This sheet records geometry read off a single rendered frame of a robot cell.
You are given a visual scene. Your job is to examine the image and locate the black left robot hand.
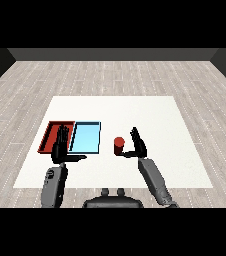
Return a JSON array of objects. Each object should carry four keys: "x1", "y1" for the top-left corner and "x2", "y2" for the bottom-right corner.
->
[{"x1": 50, "y1": 124, "x2": 88, "y2": 165}]

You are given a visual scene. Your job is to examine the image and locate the red shallow open box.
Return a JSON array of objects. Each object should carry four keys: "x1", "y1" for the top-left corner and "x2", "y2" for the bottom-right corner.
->
[{"x1": 37, "y1": 120, "x2": 76, "y2": 155}]

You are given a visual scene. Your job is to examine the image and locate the light blue shallow open box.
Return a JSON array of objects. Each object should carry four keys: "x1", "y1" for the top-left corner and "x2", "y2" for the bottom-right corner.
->
[{"x1": 68, "y1": 121, "x2": 102, "y2": 155}]

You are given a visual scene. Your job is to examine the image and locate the small red can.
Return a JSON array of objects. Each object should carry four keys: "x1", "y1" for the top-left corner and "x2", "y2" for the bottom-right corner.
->
[{"x1": 113, "y1": 136, "x2": 126, "y2": 157}]

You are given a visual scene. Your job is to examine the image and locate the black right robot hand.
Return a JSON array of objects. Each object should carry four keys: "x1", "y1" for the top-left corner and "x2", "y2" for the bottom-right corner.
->
[{"x1": 120, "y1": 126, "x2": 149, "y2": 160}]

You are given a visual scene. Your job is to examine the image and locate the dark grey robot body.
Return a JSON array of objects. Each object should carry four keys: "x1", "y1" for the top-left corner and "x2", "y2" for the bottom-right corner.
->
[{"x1": 82, "y1": 188, "x2": 144, "y2": 209}]

